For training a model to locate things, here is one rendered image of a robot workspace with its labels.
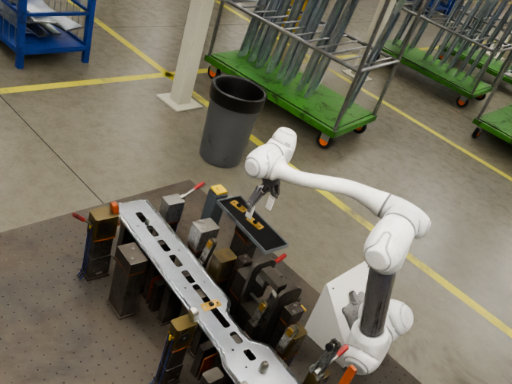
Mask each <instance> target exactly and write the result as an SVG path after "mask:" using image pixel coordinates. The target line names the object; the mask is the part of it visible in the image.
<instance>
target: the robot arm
mask: <svg viewBox="0 0 512 384"><path fill-rule="evenodd" d="M295 148H296V133H295V132H294V131H293V130H291V129H290V128H286V127H280V128H279V129H278V130H277V131H276V132H275V133H274V134H273V136H272V138H270V140H269V141H268V142H267V143H266V144H265V145H262V146H259V147H257V148H256V149H255V150H253V151H252V152H251V153H250V154H249V155H248V156H247V158H246V161H245V171H246V173H247V174H248V175H249V176H250V177H252V178H261V179H262V181H263V183H262V185H261V186H259V185H257V186H256V188H255V190H254V192H253V194H252V195H251V196H250V198H249V199H248V201H247V203H246V205H248V209H247V212H246V214H245V216H246V217H247V218H248V219H251V217H252V214H253V212H254V208H255V206H254V205H255V204H256V203H257V202H258V201H259V200H260V199H261V197H262V196H264V195H265V194H266V193H267V192H270V194H271V195H272V196H271V195H270V196H269V198H268V200H267V204H266V207H265V208H267V209H268V210H270V211H271V208H272V206H273V204H274V201H275V198H276V199H277V198H278V196H279V195H280V180H283V181H286V182H289V183H291V184H295V185H299V186H303V187H310V188H314V189H318V190H325V191H329V192H333V193H336V194H343V195H345V196H348V197H351V198H354V199H355V200H357V201H358V202H360V203H362V204H363V205H364V206H365V207H366V208H367V209H369V210H370V211H371V212H373V213H374V214H375V215H376V216H378V217H379V218H380V219H381V220H380V221H379V222H378V223H377V224H376V225H375V227H374V228H373V230H372V231H371V233H370V234H369V236H368V237H367V239H366V241H365V244H364V247H363V257H364V260H365V262H366V263H367V265H368V266H369V267H370V268H369V273H368V277H367V282H366V289H365V294H364V292H363V291H360V292H359V293H358V295H357V294H356V292H355V291H354V290H353V291H351V292H349V296H350V303H349V304H348V305H347V306H345V307H343V308H342V313H343V315H344V317H345V318H346V321H347V324H348V326H349V329H350V334H349V337H348V339H347V343H346V344H348V346H349V349H348V350H347V351H346V352H345V353H344V362H345V365H346V367H349V366H350V365H351V364H352V365H353V366H354V367H355V368H356V369H357V373H356V374H357V375H367V374H370V373H371V372H373V371H374V370H376V369H377V368H378V367H379V365H380V364H381V362H382V361H383V359H384V357H385V356H386V354H387V352H388V350H389V347H390V345H391V343H392V342H393V341H394V340H395V339H396V338H398V337H399V336H400V335H401V334H405V333H406V332H407V331H409V329H410V328H411V326H412V324H413V320H414V319H413V313H412V311H411V309H410V308H409V307H408V306H407V305H406V304H405V303H403V302H401V301H398V300H396V299H391V296H392V291H393V287H394V283H395V277H396V274H397V271H399V270H400V269H401V268H402V265H403V263H404V261H405V258H406V256H407V254H408V251H409V249H410V245H411V243H412V240H413V238H423V237H424V236H425V235H426V234H427V233H428V231H429V228H430V225H431V220H430V218H429V217H428V216H427V215H426V214H425V213H424V212H423V211H422V210H421V209H420V208H418V207H417V206H415V205H414V204H412V203H410V202H408V201H407V200H404V199H402V198H401V197H397V196H395V195H393V194H390V193H387V192H384V191H381V190H377V189H375V188H372V187H368V186H366V185H364V184H360V183H357V182H355V181H350V180H347V179H343V178H335V177H330V176H325V175H320V174H311V173H306V172H303V171H298V170H296V169H294V168H291V167H290V166H289V165H288V163H289V162H290V160H291V158H292V156H293V153H294V150H295ZM261 191H263V193H262V192H261ZM277 195H278V196H277Z"/></svg>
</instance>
